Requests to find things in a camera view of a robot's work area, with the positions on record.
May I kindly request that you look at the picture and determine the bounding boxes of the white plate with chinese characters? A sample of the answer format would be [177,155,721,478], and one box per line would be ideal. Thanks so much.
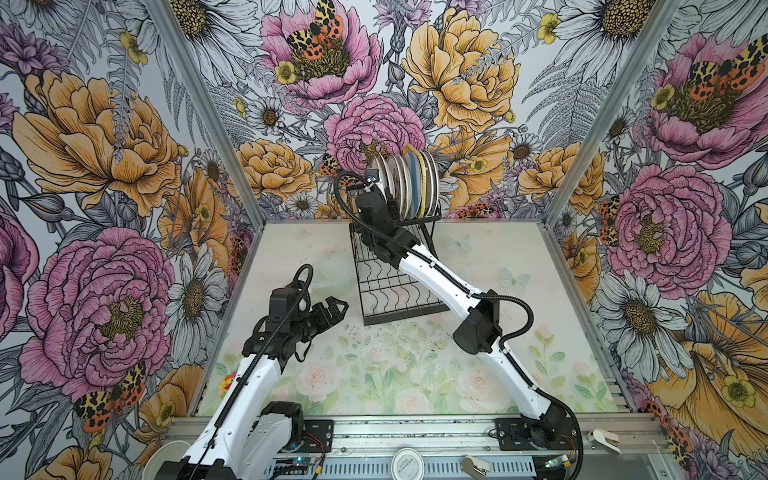
[427,151,442,216]

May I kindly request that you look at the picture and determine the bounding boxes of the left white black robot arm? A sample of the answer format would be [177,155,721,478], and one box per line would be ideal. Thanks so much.
[142,264,349,479]

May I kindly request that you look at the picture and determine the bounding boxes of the white clip on rail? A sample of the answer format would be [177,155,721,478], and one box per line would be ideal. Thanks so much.
[587,428,621,455]

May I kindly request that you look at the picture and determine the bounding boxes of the aluminium front rail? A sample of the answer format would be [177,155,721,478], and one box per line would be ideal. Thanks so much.
[305,412,665,457]

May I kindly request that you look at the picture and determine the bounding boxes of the grey clip tool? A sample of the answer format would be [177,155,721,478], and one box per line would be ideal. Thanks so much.
[460,456,492,480]

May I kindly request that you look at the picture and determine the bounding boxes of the black wire dish rack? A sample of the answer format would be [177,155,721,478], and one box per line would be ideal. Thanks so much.
[349,221,449,326]

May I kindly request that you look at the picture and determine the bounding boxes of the green circuit board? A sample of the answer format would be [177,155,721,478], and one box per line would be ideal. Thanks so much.
[274,457,314,473]

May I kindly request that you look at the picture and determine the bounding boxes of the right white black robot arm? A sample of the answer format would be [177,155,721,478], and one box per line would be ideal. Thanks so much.
[333,170,584,454]

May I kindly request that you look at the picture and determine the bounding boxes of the orange sunburst plate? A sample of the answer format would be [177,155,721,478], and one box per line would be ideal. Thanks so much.
[370,155,388,195]
[381,158,399,220]

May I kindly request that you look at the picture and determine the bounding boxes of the white plate green red rim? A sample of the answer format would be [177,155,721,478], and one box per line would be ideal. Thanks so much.
[423,151,433,217]

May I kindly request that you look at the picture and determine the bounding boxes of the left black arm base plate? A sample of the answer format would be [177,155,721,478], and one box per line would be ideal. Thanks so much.
[283,419,335,454]

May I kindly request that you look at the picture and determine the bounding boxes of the pale glass plate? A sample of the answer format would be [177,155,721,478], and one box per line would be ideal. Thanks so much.
[401,154,413,220]

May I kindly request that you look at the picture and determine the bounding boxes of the yellow woven square plate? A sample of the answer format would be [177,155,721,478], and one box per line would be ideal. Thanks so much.
[406,146,428,218]

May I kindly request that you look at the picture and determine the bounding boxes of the round white lid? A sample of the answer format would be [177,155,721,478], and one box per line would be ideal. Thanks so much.
[390,448,426,480]

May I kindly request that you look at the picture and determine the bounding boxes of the small colourful toy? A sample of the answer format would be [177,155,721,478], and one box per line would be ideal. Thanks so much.
[217,373,237,398]

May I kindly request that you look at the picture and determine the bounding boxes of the white plate red ring pattern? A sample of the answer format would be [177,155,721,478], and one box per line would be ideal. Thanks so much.
[391,154,407,221]

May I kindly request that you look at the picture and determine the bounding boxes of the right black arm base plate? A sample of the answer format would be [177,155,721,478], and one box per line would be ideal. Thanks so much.
[488,417,578,451]

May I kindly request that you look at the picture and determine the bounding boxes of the blue white striped plate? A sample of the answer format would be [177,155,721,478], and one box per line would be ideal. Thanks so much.
[404,150,423,219]

